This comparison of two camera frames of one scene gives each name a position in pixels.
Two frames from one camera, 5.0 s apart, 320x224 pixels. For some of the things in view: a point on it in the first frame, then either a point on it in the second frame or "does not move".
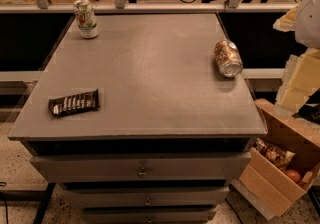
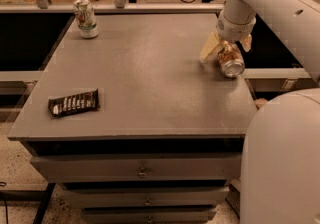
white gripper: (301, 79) → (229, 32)
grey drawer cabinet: (171, 133) does not move
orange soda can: (228, 57) does not move
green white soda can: (85, 18) does not move
